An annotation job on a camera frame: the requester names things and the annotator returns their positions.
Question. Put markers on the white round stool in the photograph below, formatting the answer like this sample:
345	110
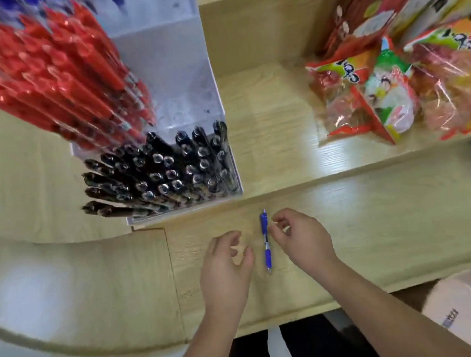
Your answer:
470	309

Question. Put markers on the person's left hand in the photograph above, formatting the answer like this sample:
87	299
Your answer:
225	285

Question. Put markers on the person's black trousers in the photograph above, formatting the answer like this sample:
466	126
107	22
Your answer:
311	344

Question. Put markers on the person's right forearm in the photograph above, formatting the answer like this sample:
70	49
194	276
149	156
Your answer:
390	314

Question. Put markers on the cluster of black pens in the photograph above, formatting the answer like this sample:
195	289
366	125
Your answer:
158	169

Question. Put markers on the person's left forearm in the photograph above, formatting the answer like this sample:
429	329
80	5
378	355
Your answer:
207	347

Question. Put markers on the person's right hand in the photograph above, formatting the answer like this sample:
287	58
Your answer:
308	243

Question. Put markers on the clear tiered pen holder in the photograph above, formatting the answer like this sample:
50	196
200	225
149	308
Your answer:
163	68

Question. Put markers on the cluster of red pens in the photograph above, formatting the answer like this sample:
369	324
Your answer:
51	76

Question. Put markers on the blue click pen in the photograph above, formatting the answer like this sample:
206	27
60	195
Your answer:
268	258

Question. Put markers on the clear bag of red candies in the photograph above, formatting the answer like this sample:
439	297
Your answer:
343	108

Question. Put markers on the stack of red snack packets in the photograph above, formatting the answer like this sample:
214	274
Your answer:
369	22

